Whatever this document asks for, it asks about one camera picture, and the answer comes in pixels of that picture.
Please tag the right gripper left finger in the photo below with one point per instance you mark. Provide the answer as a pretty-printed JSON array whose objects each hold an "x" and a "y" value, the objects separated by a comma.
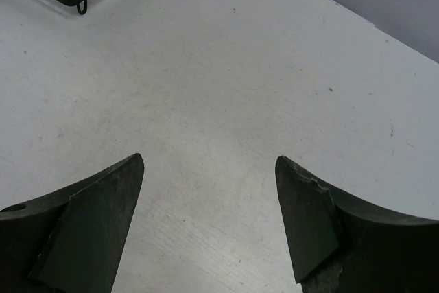
[{"x": 72, "y": 239}]

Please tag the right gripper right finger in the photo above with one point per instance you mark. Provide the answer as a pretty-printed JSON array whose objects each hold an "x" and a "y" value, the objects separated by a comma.
[{"x": 340, "y": 243}]

